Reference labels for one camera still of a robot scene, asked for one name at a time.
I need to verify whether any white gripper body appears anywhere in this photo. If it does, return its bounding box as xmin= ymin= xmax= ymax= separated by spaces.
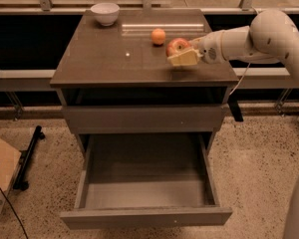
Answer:
xmin=190 ymin=31 xmax=225 ymax=64

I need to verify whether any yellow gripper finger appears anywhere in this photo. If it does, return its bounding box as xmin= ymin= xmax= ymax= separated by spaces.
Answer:
xmin=167 ymin=48 xmax=202 ymax=67

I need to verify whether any red apple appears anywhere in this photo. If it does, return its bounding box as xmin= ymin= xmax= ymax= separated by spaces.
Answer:
xmin=166 ymin=38 xmax=190 ymax=57

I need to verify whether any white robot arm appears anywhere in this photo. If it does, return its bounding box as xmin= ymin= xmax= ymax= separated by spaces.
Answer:
xmin=166 ymin=9 xmax=299 ymax=239

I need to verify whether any closed grey top drawer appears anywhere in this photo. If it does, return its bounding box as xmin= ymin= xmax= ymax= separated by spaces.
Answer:
xmin=62 ymin=106 xmax=225 ymax=134

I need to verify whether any grey drawer cabinet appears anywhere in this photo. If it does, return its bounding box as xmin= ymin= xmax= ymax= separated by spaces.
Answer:
xmin=49 ymin=8 xmax=240 ymax=231

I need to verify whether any open grey middle drawer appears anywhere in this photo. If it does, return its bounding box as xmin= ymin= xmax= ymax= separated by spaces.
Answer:
xmin=61 ymin=132 xmax=232 ymax=229

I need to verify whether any orange fruit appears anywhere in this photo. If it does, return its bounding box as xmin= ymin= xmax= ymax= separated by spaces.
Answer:
xmin=150 ymin=28 xmax=165 ymax=46

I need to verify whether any metal window railing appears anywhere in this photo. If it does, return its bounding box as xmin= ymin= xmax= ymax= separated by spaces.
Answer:
xmin=0 ymin=68 xmax=298 ymax=92

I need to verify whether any white ceramic bowl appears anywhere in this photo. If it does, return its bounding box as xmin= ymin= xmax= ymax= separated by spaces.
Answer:
xmin=91 ymin=3 xmax=120 ymax=26

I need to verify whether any black metal stand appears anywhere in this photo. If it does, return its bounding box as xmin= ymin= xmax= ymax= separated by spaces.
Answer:
xmin=13 ymin=125 xmax=45 ymax=191

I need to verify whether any cardboard box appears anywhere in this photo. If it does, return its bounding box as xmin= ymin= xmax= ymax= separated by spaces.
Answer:
xmin=0 ymin=137 xmax=21 ymax=213

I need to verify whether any white cable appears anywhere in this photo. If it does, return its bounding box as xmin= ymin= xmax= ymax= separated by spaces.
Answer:
xmin=229 ymin=7 xmax=260 ymax=96

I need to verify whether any black cable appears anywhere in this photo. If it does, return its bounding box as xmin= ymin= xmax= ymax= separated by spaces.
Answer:
xmin=0 ymin=172 xmax=30 ymax=239

